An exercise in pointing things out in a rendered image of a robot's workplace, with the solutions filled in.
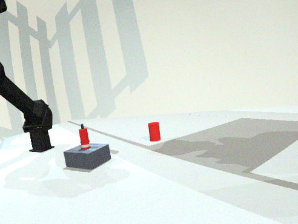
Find red marker cap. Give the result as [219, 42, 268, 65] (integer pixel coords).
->
[148, 122, 161, 142]

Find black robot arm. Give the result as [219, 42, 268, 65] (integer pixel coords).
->
[0, 62, 55, 153]

